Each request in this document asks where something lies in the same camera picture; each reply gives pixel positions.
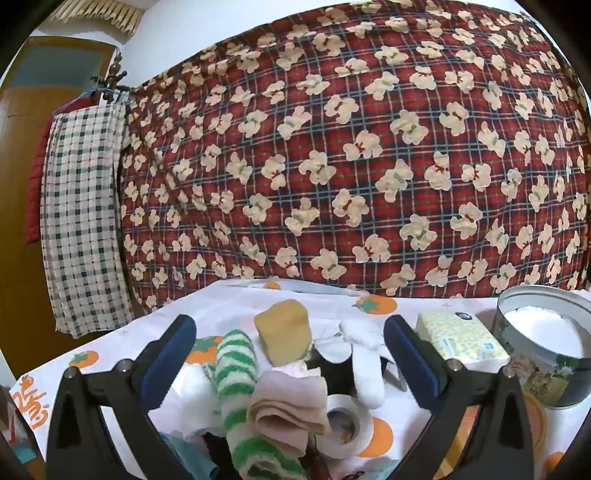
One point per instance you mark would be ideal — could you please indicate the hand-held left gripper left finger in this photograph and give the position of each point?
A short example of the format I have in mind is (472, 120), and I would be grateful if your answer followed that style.
(168, 364)

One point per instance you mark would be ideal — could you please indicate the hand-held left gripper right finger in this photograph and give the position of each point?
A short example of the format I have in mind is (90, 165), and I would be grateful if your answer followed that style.
(415, 364)

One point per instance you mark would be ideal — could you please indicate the white glove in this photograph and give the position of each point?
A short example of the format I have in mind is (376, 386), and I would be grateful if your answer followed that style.
(367, 369)

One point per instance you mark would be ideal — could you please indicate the green striped fuzzy sock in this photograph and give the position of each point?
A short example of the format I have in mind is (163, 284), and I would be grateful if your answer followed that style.
(235, 369)

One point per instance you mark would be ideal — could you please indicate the white tape roll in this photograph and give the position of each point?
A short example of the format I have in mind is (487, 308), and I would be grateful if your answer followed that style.
(364, 424)

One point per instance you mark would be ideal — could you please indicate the teal soft cloth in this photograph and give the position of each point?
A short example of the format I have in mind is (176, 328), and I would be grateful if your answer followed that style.
(184, 454)

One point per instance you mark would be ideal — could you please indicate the black cloth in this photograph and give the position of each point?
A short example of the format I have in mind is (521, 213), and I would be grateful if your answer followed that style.
(214, 445)

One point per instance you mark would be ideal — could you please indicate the yellow sponge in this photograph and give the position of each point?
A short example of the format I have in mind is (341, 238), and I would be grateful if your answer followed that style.
(281, 332)

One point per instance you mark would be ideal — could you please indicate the pink cloth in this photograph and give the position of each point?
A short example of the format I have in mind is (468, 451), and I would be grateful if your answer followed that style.
(286, 401)

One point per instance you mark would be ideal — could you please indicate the round printed metal tin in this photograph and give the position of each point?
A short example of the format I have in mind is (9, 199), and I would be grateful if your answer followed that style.
(540, 369)

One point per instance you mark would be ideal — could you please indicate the white crumpled cloth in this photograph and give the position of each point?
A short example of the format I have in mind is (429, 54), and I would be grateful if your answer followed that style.
(194, 397)

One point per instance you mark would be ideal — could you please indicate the white persimmon-print tablecloth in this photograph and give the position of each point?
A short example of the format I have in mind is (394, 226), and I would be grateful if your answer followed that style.
(138, 332)

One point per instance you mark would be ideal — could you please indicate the yellow patterned tissue pack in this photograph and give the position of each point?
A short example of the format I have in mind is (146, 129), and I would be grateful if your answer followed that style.
(457, 341)

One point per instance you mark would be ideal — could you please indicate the wooden door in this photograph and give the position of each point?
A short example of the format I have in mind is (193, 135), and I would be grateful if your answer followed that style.
(18, 277)

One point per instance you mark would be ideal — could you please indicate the checkered cream cloth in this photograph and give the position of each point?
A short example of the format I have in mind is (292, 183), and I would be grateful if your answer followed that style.
(83, 207)

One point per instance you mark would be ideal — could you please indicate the red quilted jacket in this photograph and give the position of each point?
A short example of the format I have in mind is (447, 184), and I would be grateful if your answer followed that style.
(37, 194)

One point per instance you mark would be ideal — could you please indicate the red plaid bear-print blanket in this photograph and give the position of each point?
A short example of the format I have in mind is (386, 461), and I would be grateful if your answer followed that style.
(323, 138)

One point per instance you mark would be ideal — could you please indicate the metal coat rack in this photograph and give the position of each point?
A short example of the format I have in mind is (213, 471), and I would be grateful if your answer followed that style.
(113, 87)

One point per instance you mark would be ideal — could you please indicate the beige fringe valance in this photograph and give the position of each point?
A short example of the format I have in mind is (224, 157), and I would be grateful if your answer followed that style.
(101, 14)

